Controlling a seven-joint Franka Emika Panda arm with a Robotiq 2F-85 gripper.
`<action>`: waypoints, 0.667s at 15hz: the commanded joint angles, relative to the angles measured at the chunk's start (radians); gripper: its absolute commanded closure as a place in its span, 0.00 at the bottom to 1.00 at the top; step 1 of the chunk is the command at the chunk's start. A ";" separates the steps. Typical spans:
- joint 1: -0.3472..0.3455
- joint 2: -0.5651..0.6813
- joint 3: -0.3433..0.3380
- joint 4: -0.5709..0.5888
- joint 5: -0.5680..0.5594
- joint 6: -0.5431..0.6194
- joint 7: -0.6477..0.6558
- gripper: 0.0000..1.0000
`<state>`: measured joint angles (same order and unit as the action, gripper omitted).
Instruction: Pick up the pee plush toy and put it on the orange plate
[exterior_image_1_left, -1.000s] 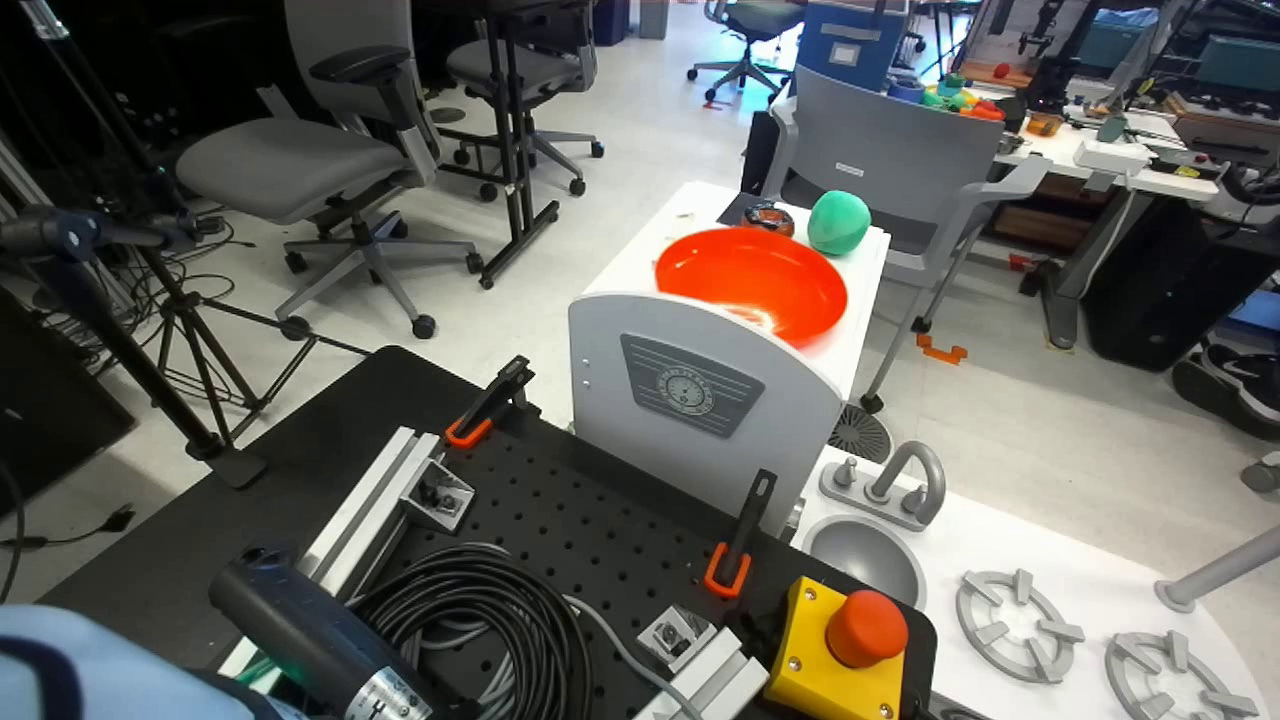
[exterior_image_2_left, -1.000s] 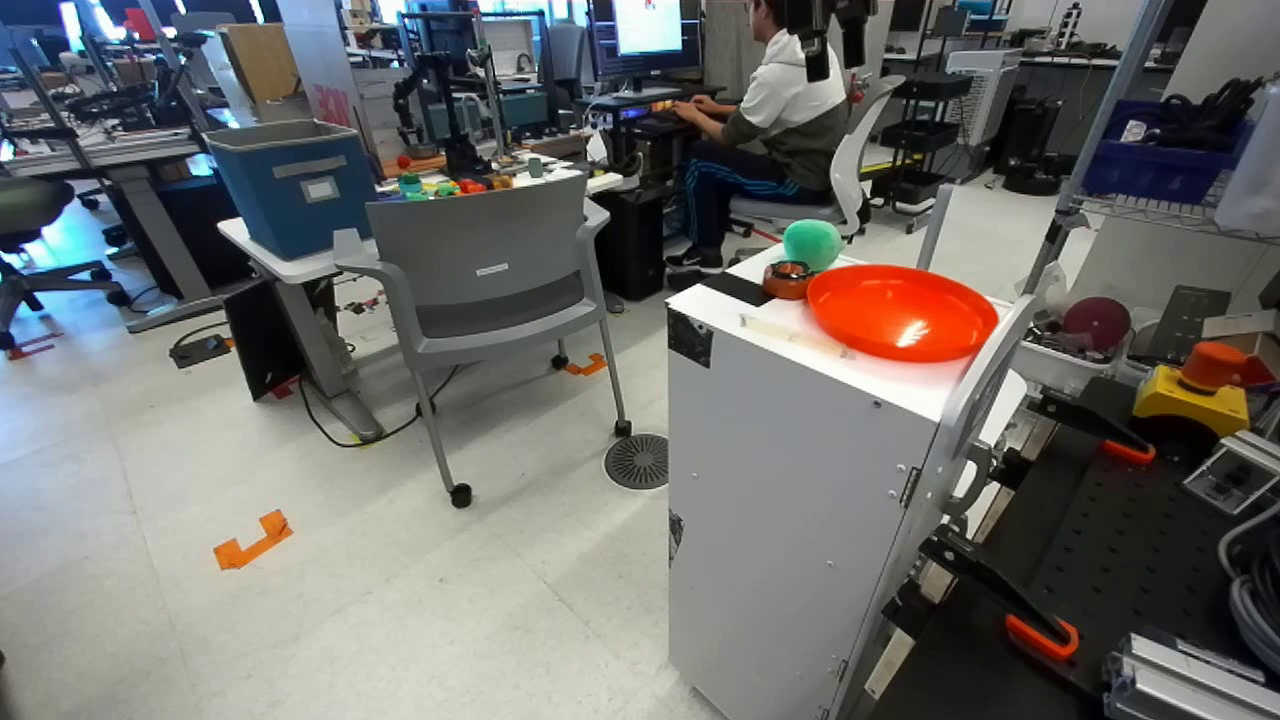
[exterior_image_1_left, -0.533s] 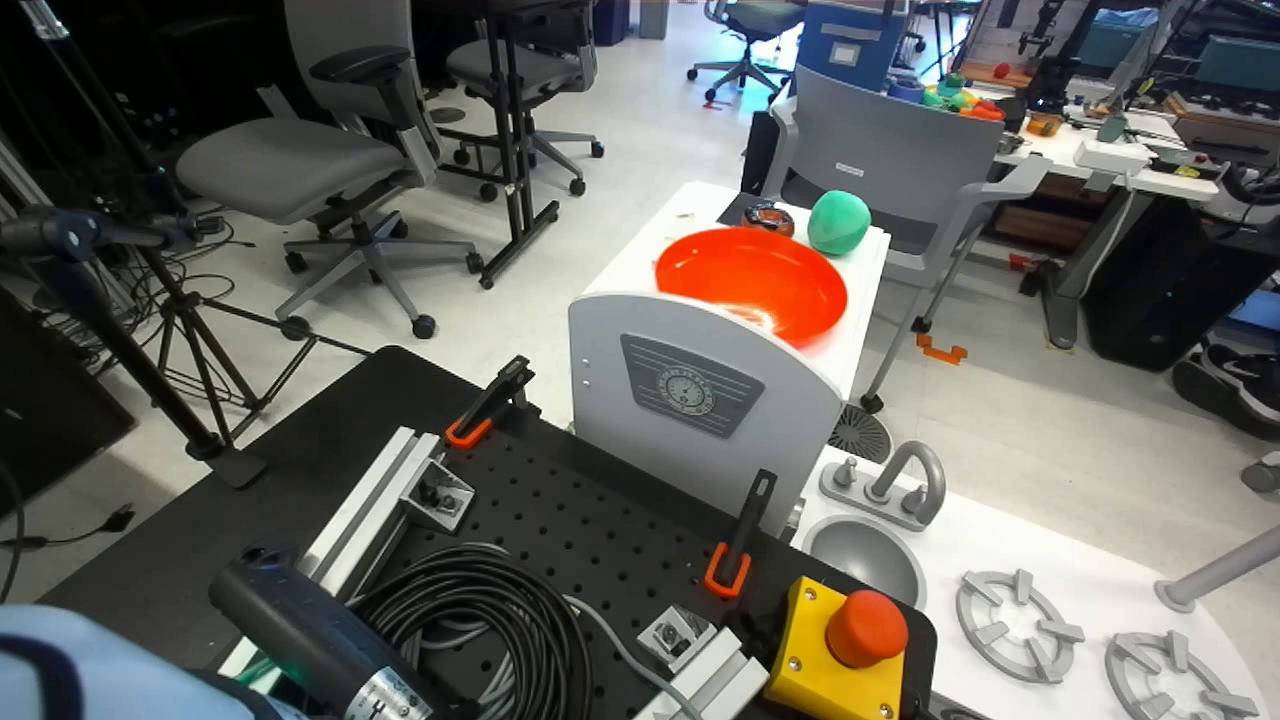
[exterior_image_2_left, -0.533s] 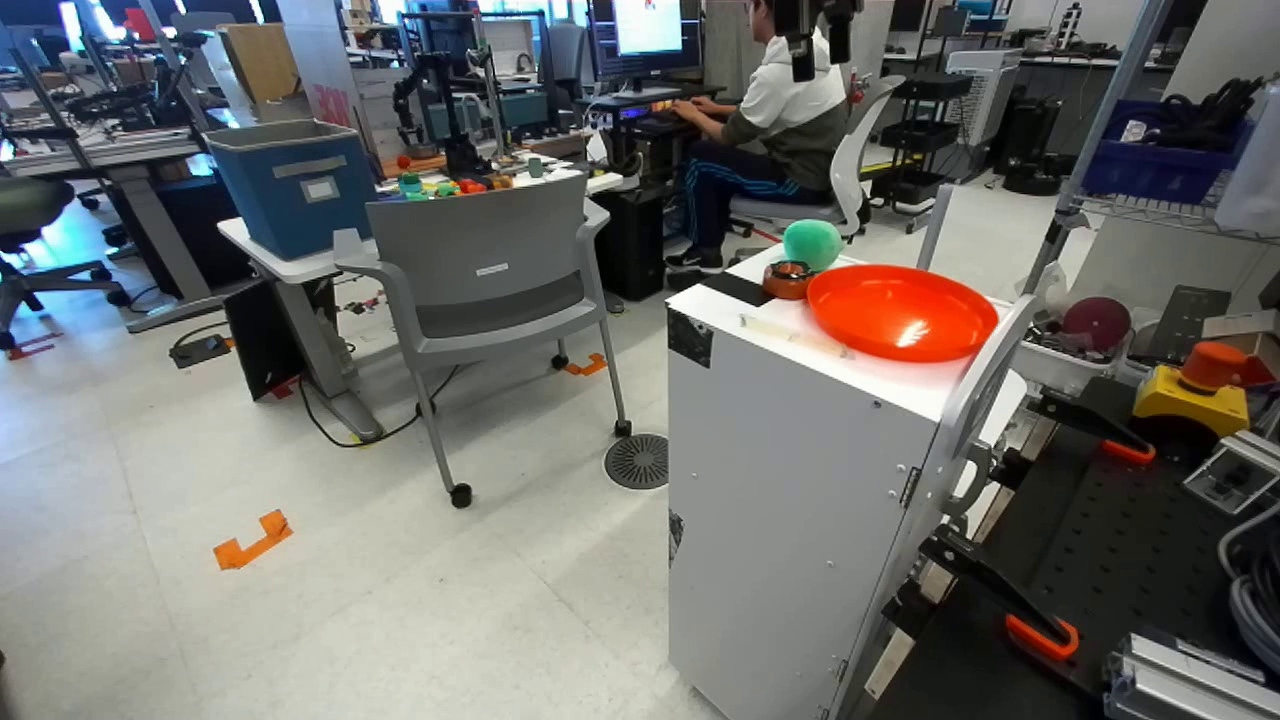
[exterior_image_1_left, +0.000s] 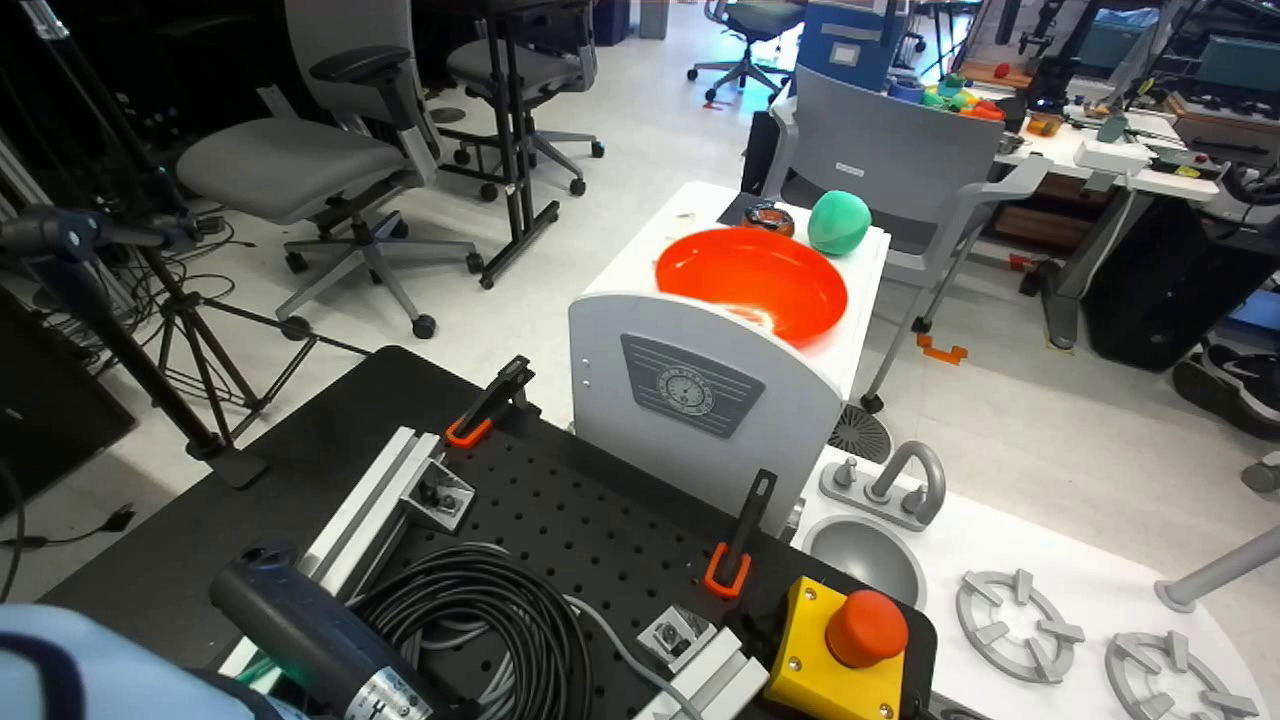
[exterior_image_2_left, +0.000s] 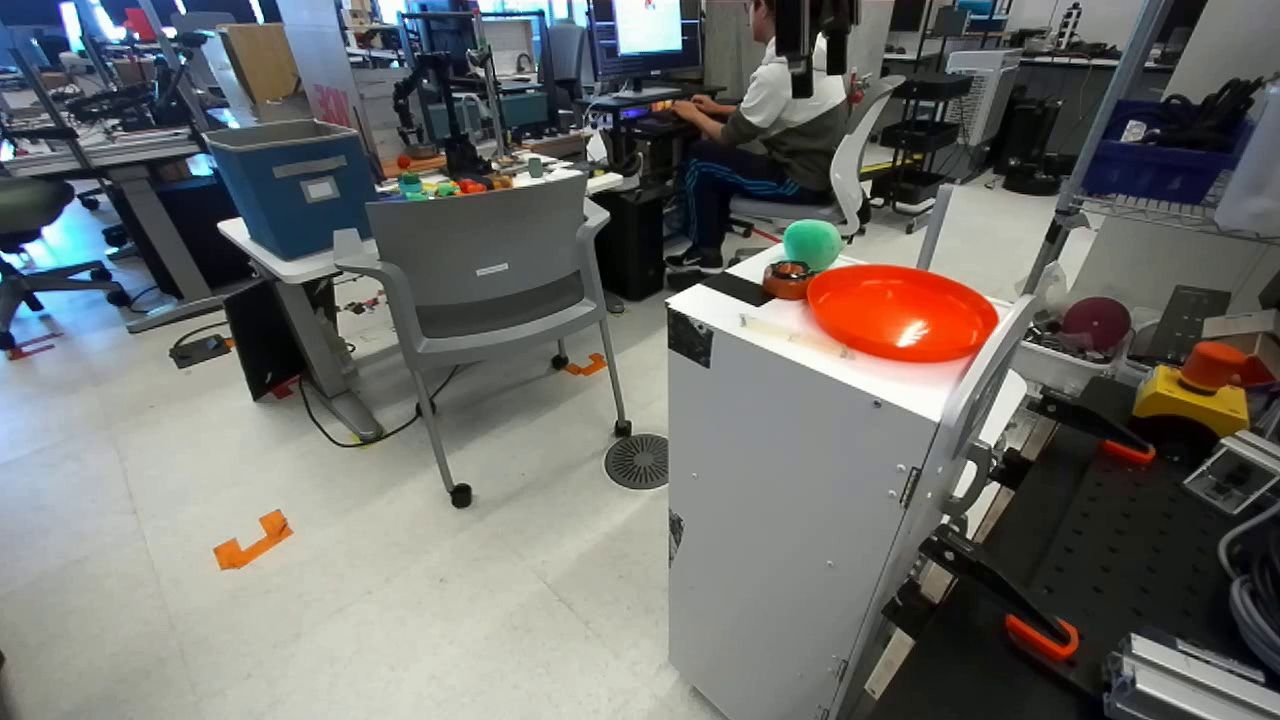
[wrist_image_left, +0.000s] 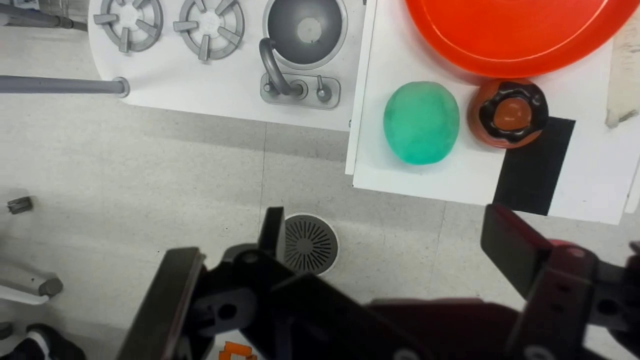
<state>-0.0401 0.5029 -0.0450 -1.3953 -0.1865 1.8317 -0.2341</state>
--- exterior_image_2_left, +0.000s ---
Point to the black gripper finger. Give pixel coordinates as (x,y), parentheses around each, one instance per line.
(841,33)
(801,44)

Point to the green round plush toy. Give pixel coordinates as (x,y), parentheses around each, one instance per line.
(810,241)

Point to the colourful toy pile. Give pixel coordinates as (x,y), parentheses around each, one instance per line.
(443,187)

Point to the grey metal plate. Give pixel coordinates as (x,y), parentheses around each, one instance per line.
(1189,320)

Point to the white toy kitchen cabinet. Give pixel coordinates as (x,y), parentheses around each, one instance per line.
(784,505)

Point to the seated person in white hoodie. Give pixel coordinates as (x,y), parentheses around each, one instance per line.
(766,122)

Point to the white office chair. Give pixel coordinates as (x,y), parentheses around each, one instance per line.
(853,166)

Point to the black utility cart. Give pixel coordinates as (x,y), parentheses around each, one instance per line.
(924,134)

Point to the computer monitor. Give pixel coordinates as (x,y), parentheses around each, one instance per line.
(644,27)

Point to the grey metal pole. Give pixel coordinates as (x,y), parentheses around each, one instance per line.
(934,226)

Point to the black tape patch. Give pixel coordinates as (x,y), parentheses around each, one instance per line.
(741,291)

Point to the black computer tower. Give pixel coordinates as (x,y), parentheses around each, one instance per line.
(628,241)

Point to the orange plastic bowl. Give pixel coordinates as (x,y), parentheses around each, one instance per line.
(903,312)

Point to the black square side patch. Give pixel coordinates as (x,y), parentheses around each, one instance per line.
(690,342)

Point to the blue plastic crate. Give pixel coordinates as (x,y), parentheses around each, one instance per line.
(1147,168)

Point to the black stand on table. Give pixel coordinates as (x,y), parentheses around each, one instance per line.
(444,92)

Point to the small orange floor tape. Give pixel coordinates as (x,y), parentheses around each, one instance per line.
(586,367)

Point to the dark red bowl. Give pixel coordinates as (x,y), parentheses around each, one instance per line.
(1099,326)

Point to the grey chair with casters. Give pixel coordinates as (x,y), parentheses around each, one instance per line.
(483,265)

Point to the yellow emergency stop button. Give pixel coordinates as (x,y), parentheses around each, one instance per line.
(1184,399)

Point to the blue storage bin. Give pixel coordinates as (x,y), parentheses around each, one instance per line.
(284,187)

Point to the cardboard box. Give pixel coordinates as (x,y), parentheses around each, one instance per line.
(263,64)

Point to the white electrical box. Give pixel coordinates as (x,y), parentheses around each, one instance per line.
(1234,473)

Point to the black box under table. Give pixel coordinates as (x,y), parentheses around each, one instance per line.
(263,342)

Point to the black power adapter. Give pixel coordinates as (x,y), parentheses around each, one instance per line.
(200,350)

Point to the grey desk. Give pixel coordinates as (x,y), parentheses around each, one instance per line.
(95,154)

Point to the aluminium extrusion bar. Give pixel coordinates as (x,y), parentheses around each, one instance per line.
(1172,681)

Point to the black office chair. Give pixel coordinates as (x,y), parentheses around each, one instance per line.
(25,205)

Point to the slanted aluminium frame post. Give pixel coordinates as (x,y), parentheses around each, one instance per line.
(1092,147)

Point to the orange bracket floor tape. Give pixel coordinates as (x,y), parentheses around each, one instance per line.
(247,549)

